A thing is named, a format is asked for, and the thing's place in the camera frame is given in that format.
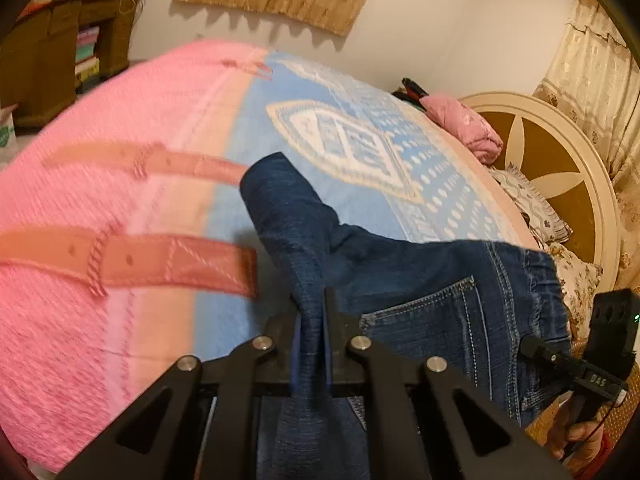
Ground person's right hand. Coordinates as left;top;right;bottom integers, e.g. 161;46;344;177
547;400;608;471

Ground cream and brown headboard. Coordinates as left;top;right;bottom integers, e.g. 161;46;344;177
457;91;621;293

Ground stack of pastel books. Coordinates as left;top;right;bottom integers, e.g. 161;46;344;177
75;27;101;83

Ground wooden bookshelf cabinet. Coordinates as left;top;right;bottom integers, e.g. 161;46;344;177
0;0;146;128

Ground pink folded quilt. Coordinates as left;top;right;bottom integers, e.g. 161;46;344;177
419;92;504;163

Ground dark cloth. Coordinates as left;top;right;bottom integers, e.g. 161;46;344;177
392;77;430;106

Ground woven straw mat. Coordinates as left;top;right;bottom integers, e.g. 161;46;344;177
525;337;640;463

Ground cream floral door curtain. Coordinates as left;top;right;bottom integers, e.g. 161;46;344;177
532;0;640;291

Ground pink and blue patterned blanket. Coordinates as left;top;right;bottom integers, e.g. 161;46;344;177
0;40;548;473

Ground dark blue denim pants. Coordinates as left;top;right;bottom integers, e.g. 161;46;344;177
240;152;573;480

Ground white and green bag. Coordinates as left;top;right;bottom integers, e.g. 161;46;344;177
0;105;19;166

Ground white heart print pillow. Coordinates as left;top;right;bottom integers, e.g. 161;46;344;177
487;162;574;245

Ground beige floral pillow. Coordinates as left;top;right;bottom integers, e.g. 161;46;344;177
542;242;604;341

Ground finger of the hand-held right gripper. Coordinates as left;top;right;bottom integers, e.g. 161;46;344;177
520;336;587;377

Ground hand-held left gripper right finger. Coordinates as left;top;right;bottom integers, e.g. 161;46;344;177
324;287;571;480

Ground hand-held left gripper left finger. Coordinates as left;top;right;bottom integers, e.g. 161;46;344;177
57;310;306;480

